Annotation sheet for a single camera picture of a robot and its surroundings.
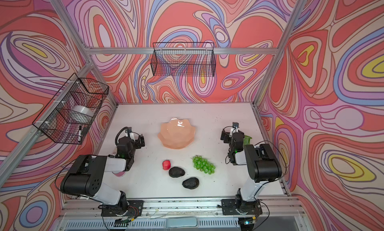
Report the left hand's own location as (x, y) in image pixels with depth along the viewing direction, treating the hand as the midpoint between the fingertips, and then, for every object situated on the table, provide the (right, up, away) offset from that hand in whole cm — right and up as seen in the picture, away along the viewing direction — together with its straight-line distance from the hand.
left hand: (136, 134), depth 94 cm
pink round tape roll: (-4, -21, -13) cm, 24 cm away
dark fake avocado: (+27, -19, -13) cm, 36 cm away
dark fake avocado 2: (+36, -24, -17) cm, 46 cm away
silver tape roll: (-18, +14, -20) cm, 31 cm away
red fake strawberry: (+21, -17, -10) cm, 29 cm away
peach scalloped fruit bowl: (+25, 0, +8) cm, 27 cm away
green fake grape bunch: (+42, -16, -10) cm, 46 cm away
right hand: (+62, +1, +3) cm, 62 cm away
